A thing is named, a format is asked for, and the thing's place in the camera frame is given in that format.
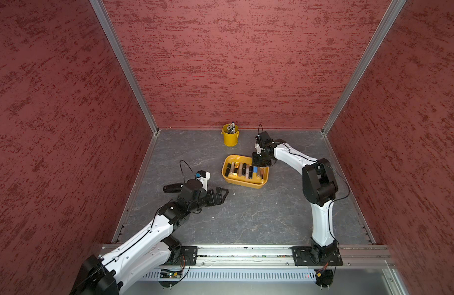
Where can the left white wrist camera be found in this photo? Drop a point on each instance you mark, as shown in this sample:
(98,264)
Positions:
(203,177)

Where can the yellow pen cup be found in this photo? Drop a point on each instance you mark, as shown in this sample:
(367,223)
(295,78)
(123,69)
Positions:
(230,140)

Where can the yellow plastic storage box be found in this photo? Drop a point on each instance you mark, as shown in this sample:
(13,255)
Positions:
(250,183)

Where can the right controller connector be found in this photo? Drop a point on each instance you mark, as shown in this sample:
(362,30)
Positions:
(324,278)

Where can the aluminium front rail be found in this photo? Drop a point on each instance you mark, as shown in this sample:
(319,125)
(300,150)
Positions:
(280,257)

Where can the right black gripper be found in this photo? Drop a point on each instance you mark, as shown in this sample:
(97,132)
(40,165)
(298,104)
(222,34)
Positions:
(257,163)

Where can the left controller board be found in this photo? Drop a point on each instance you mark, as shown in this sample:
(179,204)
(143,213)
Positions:
(169,278)

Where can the silver grey lipstick tube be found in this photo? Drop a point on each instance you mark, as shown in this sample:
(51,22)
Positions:
(232,168)

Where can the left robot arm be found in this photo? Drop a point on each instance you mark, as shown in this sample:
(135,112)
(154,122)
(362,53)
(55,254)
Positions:
(115,272)

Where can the pens in yellow cup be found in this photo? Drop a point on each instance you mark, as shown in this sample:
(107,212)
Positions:
(231,128)

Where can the left aluminium corner post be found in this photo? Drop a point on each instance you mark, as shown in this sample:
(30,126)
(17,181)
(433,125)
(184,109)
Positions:
(111,35)

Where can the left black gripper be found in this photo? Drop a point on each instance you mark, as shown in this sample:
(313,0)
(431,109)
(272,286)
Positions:
(219,200)

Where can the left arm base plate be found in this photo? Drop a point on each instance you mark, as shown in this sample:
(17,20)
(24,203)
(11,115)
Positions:
(188,255)

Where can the right aluminium corner post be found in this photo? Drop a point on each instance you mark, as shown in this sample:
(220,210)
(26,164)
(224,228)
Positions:
(391,14)

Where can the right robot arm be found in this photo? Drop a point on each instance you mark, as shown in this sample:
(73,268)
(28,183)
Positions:
(319,186)

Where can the black flat remote device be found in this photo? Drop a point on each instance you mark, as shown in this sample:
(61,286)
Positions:
(172,188)

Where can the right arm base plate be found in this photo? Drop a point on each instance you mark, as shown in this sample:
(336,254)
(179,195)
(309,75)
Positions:
(316,256)

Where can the tan lipstick tube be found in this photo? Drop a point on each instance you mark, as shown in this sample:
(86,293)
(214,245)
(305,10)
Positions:
(240,170)

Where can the aluminium corner post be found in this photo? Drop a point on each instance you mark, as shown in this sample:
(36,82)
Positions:
(111,35)
(391,14)

